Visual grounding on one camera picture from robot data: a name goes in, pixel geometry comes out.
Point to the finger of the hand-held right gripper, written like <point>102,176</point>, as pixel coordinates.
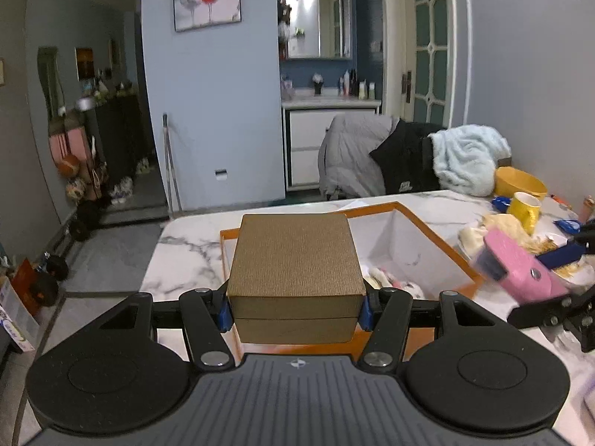
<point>553,313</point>
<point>560,256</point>

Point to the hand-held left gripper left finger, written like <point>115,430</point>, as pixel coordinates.
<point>225,314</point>

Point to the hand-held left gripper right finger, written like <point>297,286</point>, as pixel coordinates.
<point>365,312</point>

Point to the pink snap wallet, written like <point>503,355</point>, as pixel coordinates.
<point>520,260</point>

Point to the large orange storage box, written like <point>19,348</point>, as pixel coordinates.
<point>409,241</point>

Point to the lidded square gift box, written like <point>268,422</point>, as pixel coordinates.
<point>295,265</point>

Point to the white plate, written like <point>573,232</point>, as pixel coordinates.
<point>578,278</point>

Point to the white and pink plush toy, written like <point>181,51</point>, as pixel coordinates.
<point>395,283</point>

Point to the pink bottle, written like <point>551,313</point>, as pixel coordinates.
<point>588,210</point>

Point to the yellow mug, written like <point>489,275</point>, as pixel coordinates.
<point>524,211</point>

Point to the cream plush toy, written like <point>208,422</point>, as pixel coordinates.
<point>504,227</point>

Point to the blue snack packet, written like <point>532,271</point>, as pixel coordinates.
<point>502,203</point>

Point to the yellow bowl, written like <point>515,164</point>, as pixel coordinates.
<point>523,181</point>

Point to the light blue fleece blanket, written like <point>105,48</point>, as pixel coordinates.
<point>467,158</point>

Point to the grey padded jacket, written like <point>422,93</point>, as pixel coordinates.
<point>348,153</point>

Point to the black jacket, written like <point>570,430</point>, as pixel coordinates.
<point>406,158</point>

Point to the pair of white sneakers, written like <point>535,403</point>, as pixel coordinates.
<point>122,190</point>

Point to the black dumbbell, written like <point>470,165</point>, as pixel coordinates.
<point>44,292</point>
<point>58,267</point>
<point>86,223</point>

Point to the pair of pale shoes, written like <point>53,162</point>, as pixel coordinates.
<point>143,166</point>

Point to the white vanity cabinet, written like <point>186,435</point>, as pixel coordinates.
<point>307,144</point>

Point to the pale worn ball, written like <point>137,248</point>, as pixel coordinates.
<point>75,189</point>

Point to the black cabinet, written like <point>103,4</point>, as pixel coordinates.
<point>121,144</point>

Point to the orange cardboard box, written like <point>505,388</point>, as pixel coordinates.
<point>25,288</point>

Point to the white printed carton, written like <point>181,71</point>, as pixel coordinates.
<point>16,320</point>

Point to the orange basketball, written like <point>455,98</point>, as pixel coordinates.
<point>69,164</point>

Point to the cream bottle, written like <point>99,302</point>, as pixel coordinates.
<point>372,90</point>
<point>363,90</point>

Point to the dark bottle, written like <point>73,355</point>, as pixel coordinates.
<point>353,82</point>

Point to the pink bag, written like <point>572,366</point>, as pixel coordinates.
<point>69,141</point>

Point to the black flower pot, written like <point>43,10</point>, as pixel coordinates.
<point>317,84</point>

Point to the glass pane door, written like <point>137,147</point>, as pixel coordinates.
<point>430,42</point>

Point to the metal pot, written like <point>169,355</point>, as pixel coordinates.
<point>85,104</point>

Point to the small framed picture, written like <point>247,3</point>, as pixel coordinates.
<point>114,53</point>

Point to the small dark orange picture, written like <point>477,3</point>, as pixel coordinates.
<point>85,63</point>

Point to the white wall outlet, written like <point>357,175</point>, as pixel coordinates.
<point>221,175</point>

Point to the arched wall mirror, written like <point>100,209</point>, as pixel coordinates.
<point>50,81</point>

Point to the edge wall frame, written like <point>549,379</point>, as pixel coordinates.
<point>2,72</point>

